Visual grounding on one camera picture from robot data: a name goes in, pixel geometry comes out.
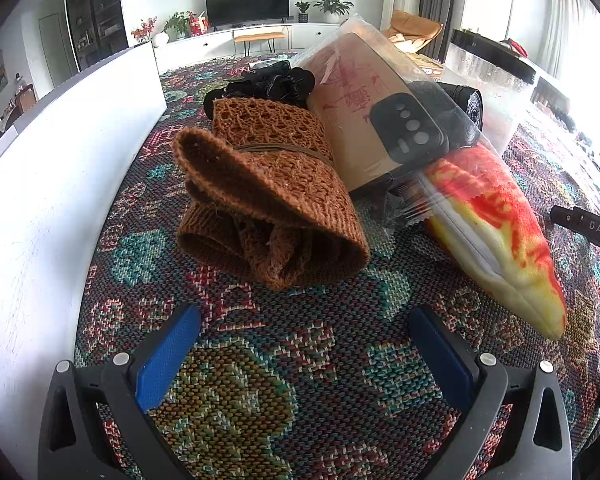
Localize colourful woven blanket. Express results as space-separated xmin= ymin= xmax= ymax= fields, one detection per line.
xmin=72 ymin=52 xmax=600 ymax=480

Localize black lace cloth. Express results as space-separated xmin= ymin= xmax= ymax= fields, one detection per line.
xmin=203 ymin=60 xmax=316 ymax=121

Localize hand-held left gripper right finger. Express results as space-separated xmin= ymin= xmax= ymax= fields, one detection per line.
xmin=408 ymin=306 xmax=574 ymax=480

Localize white sheer curtain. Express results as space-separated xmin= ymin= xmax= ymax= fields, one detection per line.
xmin=540 ymin=0 xmax=596 ymax=76

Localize white board panel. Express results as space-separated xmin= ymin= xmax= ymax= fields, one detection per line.
xmin=0 ymin=40 xmax=168 ymax=461

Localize dark display cabinet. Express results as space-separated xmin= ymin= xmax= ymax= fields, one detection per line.
xmin=64 ymin=0 xmax=129 ymax=71

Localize bushy green potted plant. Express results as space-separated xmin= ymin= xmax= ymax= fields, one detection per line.
xmin=164 ymin=11 xmax=193 ymax=41

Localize large green potted plant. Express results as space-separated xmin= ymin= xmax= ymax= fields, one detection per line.
xmin=312 ymin=0 xmax=355 ymax=25

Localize wooden stool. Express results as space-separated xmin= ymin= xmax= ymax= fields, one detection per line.
xmin=232 ymin=29 xmax=286 ymax=58

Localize orange lounge chair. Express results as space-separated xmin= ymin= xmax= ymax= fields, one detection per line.
xmin=382 ymin=10 xmax=443 ymax=53

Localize red flowers in white vase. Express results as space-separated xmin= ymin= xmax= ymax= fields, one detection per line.
xmin=131 ymin=17 xmax=170 ymax=48

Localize phone case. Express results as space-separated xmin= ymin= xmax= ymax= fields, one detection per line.
xmin=292 ymin=12 xmax=523 ymax=233

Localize white door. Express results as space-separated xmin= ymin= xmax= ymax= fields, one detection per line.
xmin=39 ymin=12 xmax=76 ymax=88

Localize flat cardboard box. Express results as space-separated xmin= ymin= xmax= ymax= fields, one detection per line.
xmin=410 ymin=52 xmax=443 ymax=73

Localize white television cabinet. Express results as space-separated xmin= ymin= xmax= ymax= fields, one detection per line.
xmin=155 ymin=22 xmax=353 ymax=61

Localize clear container with black lid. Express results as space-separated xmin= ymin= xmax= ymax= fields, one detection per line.
xmin=447 ymin=29 xmax=538 ymax=156

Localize grey curtain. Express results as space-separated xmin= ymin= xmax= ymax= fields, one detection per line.
xmin=420 ymin=0 xmax=458 ymax=61

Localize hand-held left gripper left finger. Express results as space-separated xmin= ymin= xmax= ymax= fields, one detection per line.
xmin=37 ymin=304 xmax=203 ymax=480

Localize red yellow plush toy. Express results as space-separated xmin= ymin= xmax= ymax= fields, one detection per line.
xmin=422 ymin=142 xmax=567 ymax=341

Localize brown knit scarf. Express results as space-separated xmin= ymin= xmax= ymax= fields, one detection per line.
xmin=171 ymin=97 xmax=371 ymax=292

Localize wooden chair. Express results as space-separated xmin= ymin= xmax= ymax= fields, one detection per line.
xmin=15 ymin=82 xmax=36 ymax=113

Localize black television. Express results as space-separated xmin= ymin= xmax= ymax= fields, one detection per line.
xmin=204 ymin=0 xmax=290 ymax=28

